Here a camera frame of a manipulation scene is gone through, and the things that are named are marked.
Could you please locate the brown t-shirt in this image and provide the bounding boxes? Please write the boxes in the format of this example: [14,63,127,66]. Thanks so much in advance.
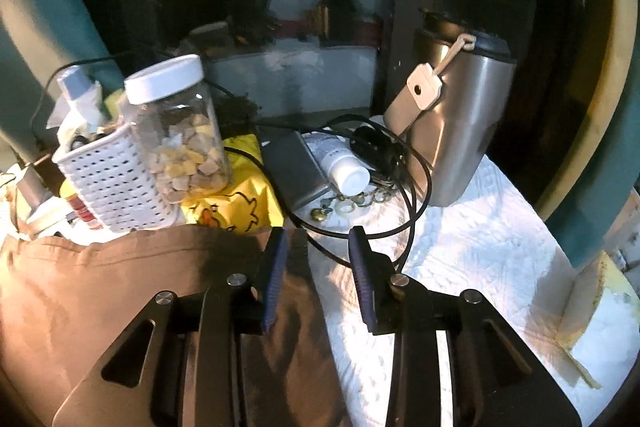
[0,224,351,427]

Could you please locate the grey power bank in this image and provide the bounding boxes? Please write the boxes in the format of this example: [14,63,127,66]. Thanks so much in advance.
[260,131,332,212]

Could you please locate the metal keychain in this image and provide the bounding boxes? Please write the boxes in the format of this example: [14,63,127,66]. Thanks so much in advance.
[310,187,401,224]

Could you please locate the pale yellow small box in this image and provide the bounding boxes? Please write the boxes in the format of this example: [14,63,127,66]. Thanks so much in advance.
[557,251,638,390]

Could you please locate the clear jar with white lid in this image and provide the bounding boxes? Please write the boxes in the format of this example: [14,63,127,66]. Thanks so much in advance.
[124,54,235,206]

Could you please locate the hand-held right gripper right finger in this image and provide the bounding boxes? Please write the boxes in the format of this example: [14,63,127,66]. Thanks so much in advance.
[347,226,583,427]

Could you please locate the small white bottle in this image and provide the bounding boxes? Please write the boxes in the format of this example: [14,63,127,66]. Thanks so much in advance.
[305,137,372,196]

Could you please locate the beige strap tag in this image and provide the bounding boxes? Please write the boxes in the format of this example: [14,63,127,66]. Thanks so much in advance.
[384,34,474,136]

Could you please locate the yellow duck print bag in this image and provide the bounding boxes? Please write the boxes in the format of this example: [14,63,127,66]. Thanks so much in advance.
[180,134,286,238]

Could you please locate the pale yellow post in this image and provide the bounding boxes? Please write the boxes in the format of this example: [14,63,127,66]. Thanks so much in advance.
[535,0,640,223]

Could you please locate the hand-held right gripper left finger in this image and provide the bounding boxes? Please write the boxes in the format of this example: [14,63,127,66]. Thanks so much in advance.
[52,227,291,427]

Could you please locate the white tissue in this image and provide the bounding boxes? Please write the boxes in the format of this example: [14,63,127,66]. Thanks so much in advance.
[45,87,104,148]

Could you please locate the long black cable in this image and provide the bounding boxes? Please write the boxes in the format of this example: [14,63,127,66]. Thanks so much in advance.
[224,114,434,275]

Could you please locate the stainless steel tumbler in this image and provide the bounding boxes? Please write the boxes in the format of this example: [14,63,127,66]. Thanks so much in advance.
[402,9,517,208]

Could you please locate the white perforated plastic basket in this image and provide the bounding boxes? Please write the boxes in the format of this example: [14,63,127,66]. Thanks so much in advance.
[52,117,186,233]

